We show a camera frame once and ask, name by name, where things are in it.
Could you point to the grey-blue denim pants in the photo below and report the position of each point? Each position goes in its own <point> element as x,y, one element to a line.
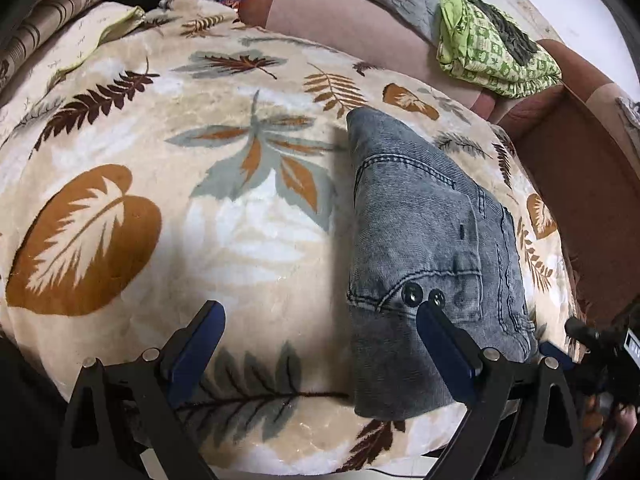
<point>415,220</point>

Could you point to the cream leaf-print blanket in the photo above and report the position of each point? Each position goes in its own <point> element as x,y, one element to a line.
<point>225,240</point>

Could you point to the white patterned cloth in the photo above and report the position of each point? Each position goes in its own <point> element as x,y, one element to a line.
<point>631,112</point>

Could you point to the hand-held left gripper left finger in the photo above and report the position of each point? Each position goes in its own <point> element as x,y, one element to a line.
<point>192,350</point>

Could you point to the cream pillow with green trim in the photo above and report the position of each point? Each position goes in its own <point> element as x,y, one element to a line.
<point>65,45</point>

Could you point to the green patterned cloth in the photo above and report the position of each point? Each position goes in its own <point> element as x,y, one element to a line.
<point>470,55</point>

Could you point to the person's right hand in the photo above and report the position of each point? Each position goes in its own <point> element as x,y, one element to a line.
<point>600,425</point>

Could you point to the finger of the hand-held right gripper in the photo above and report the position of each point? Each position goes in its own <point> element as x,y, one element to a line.
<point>560,357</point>
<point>582,336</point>

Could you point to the pink bolster cushion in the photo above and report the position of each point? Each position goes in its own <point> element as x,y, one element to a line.
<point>350,30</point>

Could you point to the brown striped floral cloth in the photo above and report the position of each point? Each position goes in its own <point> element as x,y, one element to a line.
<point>60,5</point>

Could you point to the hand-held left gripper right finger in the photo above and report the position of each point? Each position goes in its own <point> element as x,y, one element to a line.
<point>447,350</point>

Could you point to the brown cushion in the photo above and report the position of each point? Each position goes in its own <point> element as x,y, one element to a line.
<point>565,60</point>

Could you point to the dark green cloth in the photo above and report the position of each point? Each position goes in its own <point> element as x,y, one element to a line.
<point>505,25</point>

